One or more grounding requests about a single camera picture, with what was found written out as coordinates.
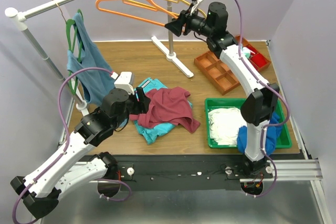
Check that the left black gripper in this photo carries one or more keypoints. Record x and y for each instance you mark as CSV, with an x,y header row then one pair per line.
x,y
140,100

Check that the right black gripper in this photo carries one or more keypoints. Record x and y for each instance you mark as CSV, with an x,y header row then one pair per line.
x,y
182,20

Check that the maroon tank top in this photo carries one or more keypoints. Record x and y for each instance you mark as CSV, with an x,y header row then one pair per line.
x,y
168,106

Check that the orange hanger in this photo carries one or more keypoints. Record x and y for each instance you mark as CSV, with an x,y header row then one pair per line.
x,y
152,3

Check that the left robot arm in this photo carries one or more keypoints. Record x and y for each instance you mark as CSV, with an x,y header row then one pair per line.
x,y
41,190

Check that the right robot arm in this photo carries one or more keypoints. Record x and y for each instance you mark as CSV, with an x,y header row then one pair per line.
x,y
262,96

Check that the blue-grey hanging tank top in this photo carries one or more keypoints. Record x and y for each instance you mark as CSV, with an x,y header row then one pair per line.
x,y
96,83

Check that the green hanger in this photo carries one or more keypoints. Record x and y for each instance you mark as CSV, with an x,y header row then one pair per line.
x,y
72,34

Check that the turquoise folded shirt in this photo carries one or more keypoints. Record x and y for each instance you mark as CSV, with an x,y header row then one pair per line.
x,y
151,135

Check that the orange compartment tray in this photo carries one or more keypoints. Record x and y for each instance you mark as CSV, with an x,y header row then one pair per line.
x,y
218,73

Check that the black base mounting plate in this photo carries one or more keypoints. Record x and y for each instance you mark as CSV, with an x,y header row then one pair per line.
x,y
185,172

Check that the mint green cloth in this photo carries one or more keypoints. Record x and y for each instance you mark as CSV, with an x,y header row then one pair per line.
x,y
246,52

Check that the red cloth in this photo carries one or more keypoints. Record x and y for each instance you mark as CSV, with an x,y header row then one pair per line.
x,y
259,62

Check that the white cloth in bin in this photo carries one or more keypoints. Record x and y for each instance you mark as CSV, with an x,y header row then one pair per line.
x,y
224,125

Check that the royal blue cloth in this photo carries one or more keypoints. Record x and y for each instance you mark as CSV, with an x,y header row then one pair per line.
x,y
273,133

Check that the green plastic bin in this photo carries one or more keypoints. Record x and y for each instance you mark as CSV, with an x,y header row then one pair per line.
x,y
284,141

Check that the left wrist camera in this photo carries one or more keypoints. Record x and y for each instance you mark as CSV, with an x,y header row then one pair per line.
x,y
124,81

